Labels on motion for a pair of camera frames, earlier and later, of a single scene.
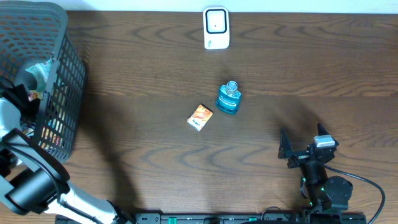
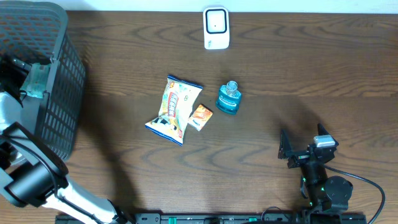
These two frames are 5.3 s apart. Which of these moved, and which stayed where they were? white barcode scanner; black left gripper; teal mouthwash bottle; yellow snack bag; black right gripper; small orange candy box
Moved: yellow snack bag; black left gripper
Stayed: small orange candy box; teal mouthwash bottle; white barcode scanner; black right gripper
